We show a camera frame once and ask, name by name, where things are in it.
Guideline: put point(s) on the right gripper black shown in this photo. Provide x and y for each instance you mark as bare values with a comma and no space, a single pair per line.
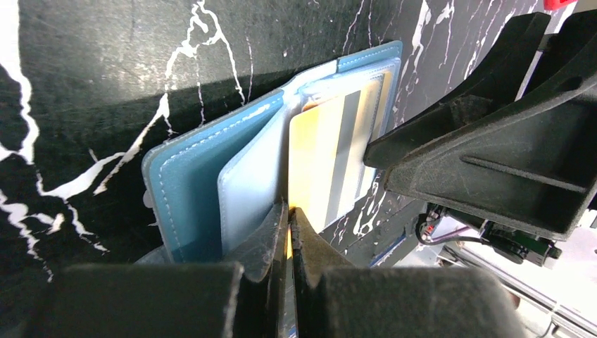
530,165

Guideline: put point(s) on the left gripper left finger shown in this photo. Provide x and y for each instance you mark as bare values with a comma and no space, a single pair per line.
241,296

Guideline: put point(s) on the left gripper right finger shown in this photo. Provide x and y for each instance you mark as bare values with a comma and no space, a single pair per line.
335,298

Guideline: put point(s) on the blue card holder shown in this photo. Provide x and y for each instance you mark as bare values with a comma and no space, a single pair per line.
213,186

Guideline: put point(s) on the yellow credit card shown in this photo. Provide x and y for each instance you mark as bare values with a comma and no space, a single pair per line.
327,141

